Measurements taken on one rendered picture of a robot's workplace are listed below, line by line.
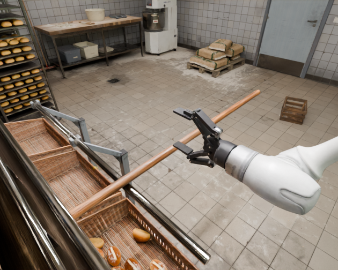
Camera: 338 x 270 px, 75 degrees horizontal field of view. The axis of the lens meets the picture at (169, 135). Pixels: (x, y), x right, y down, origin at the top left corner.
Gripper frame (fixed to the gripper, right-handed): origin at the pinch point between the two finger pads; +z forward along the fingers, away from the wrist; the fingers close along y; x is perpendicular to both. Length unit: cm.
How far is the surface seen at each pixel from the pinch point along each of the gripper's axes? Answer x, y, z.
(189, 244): -19.6, 16.3, -22.7
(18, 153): -41.7, -9.1, 9.9
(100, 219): -23, 62, 32
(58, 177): -23, 75, 91
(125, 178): -19.3, 13.0, 5.4
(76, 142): -19.8, 16.5, 39.6
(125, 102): 140, 134, 243
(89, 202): -32.4, 13.0, 5.2
